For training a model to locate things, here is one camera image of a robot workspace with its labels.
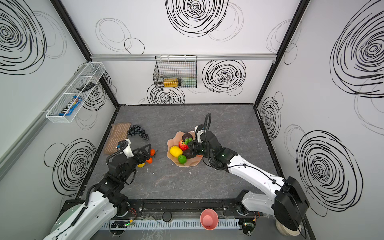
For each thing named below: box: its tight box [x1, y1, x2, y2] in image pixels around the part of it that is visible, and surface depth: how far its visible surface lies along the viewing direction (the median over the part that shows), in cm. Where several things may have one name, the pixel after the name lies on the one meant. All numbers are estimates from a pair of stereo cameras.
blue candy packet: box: [58, 96, 83, 116], surface depth 72 cm
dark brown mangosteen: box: [182, 133, 193, 142], surface depth 82 cm
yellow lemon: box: [169, 145, 183, 158], surface depth 88 cm
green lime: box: [178, 154, 188, 164], surface depth 85 cm
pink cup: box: [200, 208, 219, 231], surface depth 71 cm
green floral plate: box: [50, 204, 83, 233], surface depth 72 cm
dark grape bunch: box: [127, 124, 150, 141], surface depth 101 cm
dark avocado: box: [182, 149, 196, 159], surface depth 89 cm
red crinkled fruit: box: [178, 139, 190, 151], surface depth 92 cm
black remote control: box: [76, 81, 96, 92], surface depth 82 cm
